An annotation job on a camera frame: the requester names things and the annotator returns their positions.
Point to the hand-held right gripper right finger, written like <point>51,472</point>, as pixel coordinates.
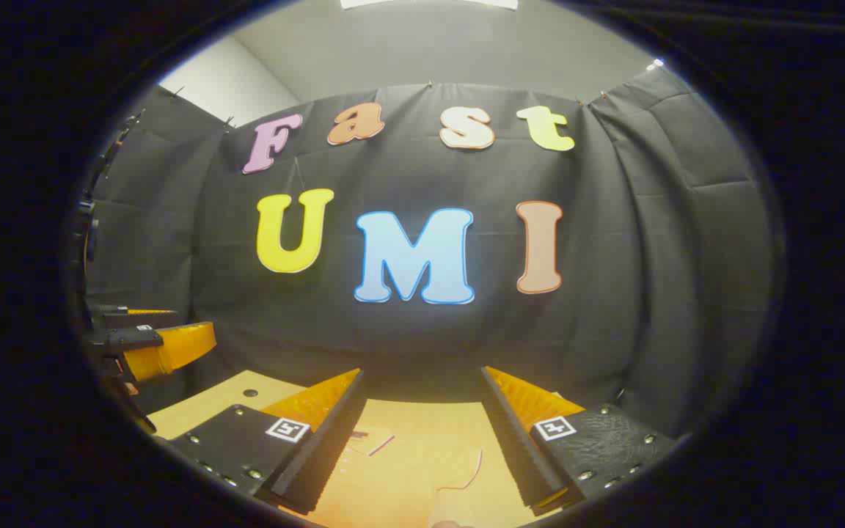
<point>521,455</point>

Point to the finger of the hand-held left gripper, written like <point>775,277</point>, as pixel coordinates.
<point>136,317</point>
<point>173,350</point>

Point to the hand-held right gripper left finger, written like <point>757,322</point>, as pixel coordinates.
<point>323,447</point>

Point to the orange T-shirt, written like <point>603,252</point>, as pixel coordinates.
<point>422,455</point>

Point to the black backdrop cloth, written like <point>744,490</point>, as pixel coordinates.
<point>422,345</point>

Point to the ceiling light panel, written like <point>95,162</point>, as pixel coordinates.
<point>430,4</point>

